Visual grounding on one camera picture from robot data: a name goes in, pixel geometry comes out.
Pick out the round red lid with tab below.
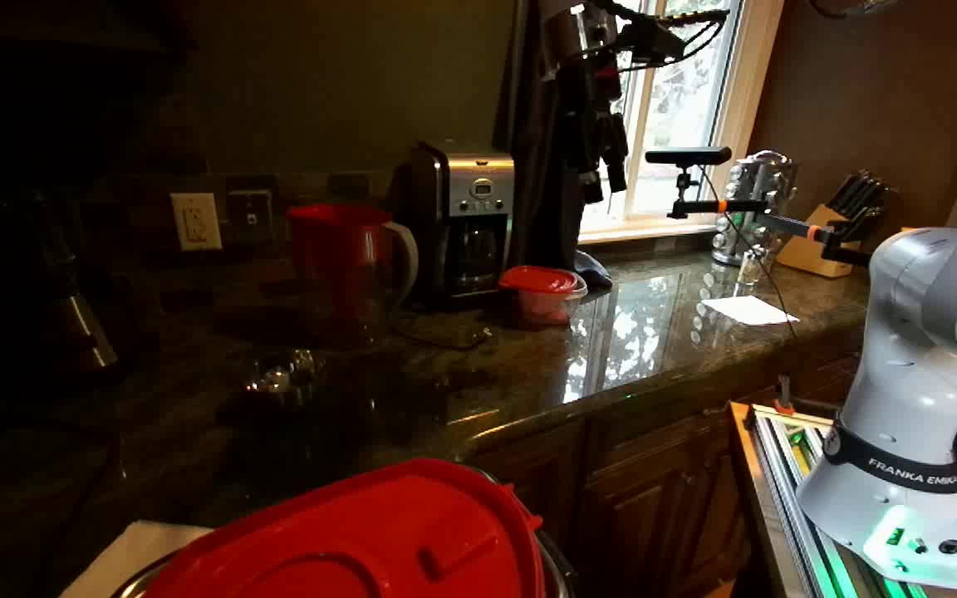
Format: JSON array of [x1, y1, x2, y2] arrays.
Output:
[[108, 454, 572, 598]]

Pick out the silver black coffee maker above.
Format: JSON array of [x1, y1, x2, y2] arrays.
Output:
[[387, 141, 521, 310]]

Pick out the red pitcher with white handle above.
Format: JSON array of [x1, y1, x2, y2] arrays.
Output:
[[281, 200, 420, 346]]

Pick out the white wall outlet plate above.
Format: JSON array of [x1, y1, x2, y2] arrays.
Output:
[[170, 190, 226, 256]]

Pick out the small white paper note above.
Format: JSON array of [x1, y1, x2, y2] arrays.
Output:
[[697, 293, 803, 334]]

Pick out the dark wall switch plate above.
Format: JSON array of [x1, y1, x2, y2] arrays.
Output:
[[221, 183, 279, 247]]

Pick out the black bar camera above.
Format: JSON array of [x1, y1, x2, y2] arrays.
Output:
[[641, 144, 734, 171]]

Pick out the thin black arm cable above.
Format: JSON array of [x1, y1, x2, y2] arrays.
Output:
[[599, 0, 736, 45]]

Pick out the wooden knife block with knives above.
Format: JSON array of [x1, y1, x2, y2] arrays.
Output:
[[773, 168, 897, 282]]

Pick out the brown wooden base cabinet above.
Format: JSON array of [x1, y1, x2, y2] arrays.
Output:
[[466, 354, 870, 598]]

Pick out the robot mounting platform green light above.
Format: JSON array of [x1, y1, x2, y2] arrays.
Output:
[[723, 398, 957, 598]]

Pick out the white window frame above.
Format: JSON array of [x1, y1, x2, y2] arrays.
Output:
[[578, 0, 786, 248]]

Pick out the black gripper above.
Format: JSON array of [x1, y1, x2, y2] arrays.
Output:
[[558, 4, 632, 211]]

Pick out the black camera stand orange joints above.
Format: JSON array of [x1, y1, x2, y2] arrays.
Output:
[[663, 163, 841, 247]]

